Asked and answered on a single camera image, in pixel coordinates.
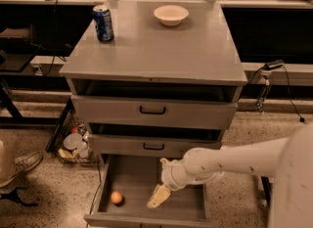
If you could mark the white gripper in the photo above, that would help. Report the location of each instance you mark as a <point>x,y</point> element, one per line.
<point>169,175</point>

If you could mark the orange fruit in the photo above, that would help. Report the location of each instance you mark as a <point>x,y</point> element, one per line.
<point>116,198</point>

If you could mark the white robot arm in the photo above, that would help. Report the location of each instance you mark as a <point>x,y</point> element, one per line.
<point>289,161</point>

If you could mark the grey bottom drawer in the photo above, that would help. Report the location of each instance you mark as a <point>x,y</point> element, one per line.
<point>135,178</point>

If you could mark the grey drawer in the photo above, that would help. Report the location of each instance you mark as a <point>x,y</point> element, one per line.
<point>135,178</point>
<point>146,146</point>
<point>152,112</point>

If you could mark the grey middle drawer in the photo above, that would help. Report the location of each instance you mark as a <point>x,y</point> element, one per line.
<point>146,146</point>

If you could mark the grey top drawer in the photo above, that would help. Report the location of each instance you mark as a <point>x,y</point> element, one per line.
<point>152,112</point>

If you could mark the grey drawer cabinet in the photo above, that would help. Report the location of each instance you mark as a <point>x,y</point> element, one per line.
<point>194,61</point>

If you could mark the grey sneaker shoe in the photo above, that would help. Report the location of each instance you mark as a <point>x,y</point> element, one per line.
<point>11,168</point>

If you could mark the blue soda can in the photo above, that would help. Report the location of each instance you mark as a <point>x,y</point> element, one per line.
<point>103,19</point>

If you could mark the white bowl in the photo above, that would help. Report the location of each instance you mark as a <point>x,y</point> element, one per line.
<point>171,15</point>

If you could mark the wire basket with items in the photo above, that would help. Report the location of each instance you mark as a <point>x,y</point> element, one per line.
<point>74,146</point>

